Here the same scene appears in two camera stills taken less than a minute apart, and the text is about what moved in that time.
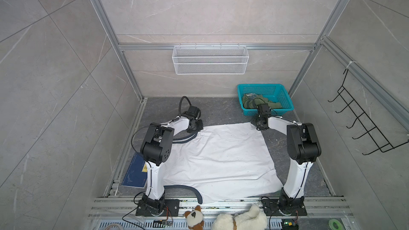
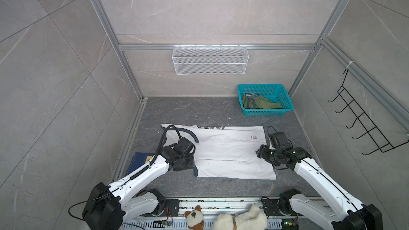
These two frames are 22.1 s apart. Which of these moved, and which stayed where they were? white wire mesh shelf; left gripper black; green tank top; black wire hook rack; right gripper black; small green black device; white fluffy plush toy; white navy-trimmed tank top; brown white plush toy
Moved: white navy-trimmed tank top; right gripper black; left gripper black
Stayed: white wire mesh shelf; black wire hook rack; green tank top; small green black device; white fluffy plush toy; brown white plush toy
